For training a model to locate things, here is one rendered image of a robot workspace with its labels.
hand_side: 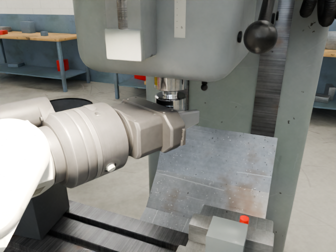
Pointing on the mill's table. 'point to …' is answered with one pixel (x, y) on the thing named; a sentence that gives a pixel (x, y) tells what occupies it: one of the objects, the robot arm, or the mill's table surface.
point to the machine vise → (260, 232)
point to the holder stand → (43, 212)
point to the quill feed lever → (261, 31)
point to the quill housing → (173, 38)
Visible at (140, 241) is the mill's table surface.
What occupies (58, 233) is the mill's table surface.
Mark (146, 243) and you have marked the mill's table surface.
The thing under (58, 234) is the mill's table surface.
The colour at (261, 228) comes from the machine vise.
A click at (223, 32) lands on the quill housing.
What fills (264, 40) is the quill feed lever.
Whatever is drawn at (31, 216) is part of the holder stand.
